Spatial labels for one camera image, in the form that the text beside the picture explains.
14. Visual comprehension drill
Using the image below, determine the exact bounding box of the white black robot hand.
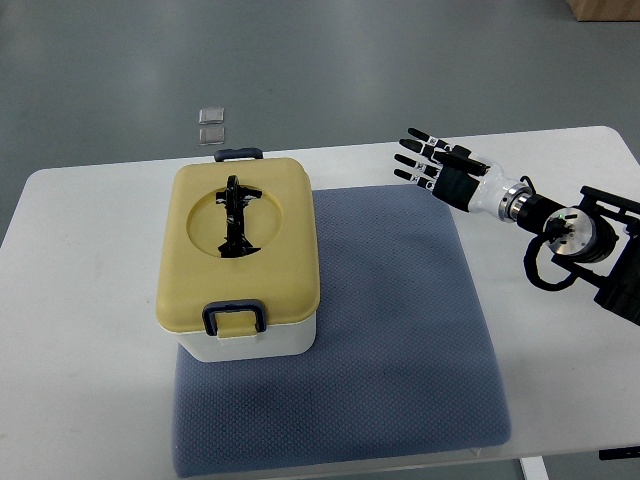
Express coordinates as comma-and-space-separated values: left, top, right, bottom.
394, 128, 532, 222

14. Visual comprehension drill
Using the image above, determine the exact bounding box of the yellow box lid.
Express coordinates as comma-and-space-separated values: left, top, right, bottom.
156, 158, 320, 339

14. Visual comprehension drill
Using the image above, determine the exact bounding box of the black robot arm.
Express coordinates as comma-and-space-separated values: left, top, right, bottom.
509, 176, 639, 324

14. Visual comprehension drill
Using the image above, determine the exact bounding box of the brown cardboard box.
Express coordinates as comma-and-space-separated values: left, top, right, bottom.
566, 0, 639, 22

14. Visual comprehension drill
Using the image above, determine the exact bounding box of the white storage box base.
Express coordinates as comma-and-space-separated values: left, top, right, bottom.
174, 313, 316, 362

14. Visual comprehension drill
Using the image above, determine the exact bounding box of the blue grey fabric mat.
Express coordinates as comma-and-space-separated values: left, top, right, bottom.
173, 185, 511, 477

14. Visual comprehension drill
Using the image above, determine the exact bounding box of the upper grey floor plate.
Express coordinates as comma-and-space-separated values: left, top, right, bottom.
198, 106, 225, 125

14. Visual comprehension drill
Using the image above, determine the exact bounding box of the white table leg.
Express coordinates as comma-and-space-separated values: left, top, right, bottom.
519, 456, 550, 480

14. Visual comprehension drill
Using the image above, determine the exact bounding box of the black table control panel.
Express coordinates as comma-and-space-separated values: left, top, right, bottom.
598, 446, 640, 461

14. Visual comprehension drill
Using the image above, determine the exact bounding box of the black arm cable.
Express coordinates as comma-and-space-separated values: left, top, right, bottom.
522, 232, 581, 291

